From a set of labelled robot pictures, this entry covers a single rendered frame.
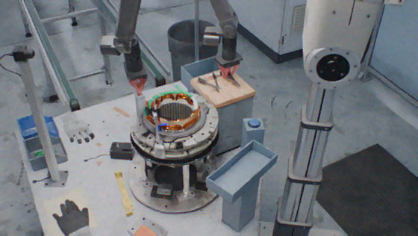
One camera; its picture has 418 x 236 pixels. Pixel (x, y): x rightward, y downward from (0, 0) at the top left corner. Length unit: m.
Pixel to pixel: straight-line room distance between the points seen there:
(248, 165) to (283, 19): 2.42
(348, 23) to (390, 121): 2.47
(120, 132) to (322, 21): 1.16
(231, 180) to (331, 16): 0.63
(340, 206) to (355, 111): 1.03
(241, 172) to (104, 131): 0.79
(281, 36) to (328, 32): 2.67
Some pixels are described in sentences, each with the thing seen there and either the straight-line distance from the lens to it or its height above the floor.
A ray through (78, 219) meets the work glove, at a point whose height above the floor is 0.80.
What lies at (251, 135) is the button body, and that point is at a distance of 1.67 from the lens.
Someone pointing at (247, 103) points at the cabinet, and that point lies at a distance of 1.82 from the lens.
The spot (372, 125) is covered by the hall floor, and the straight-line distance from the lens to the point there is 3.54.
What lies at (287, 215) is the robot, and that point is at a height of 0.70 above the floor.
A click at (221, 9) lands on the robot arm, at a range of 1.65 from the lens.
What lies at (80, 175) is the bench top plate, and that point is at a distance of 1.88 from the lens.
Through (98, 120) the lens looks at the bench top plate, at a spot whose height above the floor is 0.78.
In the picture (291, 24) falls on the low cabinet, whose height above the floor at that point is 0.39.
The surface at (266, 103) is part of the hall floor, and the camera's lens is 3.52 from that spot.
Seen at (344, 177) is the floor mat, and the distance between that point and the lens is 3.02.
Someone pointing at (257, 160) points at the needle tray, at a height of 1.03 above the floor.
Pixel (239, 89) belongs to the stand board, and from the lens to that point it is 1.80.
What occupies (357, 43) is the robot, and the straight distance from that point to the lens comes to 1.27.
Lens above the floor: 2.11
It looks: 39 degrees down
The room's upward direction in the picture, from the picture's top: 1 degrees clockwise
